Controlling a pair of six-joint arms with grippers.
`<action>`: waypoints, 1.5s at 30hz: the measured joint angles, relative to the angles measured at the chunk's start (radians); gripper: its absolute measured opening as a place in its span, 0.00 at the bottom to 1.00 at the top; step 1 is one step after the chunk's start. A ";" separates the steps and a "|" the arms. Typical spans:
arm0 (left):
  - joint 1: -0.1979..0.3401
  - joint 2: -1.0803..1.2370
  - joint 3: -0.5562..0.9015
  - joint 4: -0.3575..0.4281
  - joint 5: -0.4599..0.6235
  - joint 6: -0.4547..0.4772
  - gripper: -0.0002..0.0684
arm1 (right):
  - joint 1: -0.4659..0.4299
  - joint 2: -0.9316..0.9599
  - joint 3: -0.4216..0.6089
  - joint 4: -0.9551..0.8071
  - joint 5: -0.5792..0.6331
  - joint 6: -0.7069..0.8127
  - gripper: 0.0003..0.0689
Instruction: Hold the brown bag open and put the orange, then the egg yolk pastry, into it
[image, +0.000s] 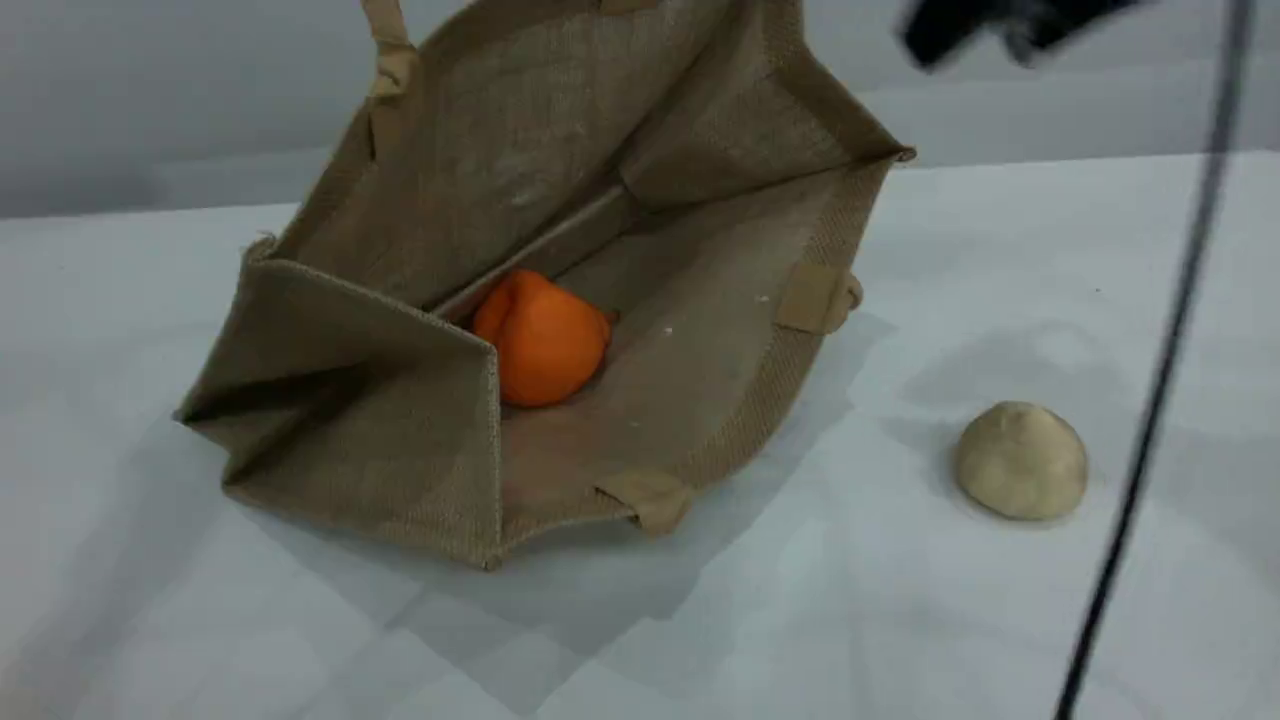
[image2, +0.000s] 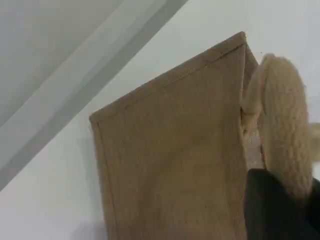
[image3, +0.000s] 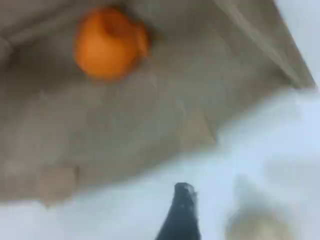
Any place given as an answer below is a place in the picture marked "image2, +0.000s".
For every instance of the brown jute tote bag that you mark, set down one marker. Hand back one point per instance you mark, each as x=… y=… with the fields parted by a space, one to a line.
x=175 y=162

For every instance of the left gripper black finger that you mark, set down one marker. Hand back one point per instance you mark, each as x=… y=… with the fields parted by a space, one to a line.
x=267 y=212
x=315 y=202

